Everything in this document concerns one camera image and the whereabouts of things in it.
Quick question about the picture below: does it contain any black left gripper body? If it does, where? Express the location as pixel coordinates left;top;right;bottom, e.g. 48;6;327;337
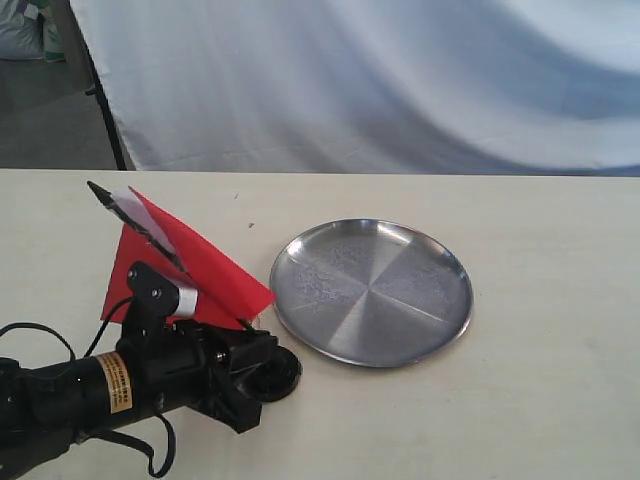
117;320;278;434

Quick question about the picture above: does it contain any red white flag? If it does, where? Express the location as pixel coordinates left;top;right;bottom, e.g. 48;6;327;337
87;181;274;329

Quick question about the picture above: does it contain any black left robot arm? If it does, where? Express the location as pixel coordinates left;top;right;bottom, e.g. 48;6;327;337
1;320;278;479

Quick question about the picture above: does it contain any black round flag base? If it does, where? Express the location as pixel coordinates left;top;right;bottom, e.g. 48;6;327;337
252;346;302;402

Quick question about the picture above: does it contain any round steel plate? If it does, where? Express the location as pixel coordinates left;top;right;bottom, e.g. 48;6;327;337
269;218;474;369

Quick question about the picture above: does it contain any black backdrop stand pole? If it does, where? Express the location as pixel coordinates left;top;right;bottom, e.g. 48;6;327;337
73;14;128;171

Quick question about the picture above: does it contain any white sack in background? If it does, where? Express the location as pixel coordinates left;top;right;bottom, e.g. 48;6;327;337
1;0;65;63

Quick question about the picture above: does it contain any white backdrop cloth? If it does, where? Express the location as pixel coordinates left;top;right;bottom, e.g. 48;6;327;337
72;1;639;176

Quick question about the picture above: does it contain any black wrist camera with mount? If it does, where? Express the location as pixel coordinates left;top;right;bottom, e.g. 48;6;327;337
121;261;198;341

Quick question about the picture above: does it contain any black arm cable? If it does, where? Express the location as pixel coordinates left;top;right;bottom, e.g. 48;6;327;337
0;294;177;478

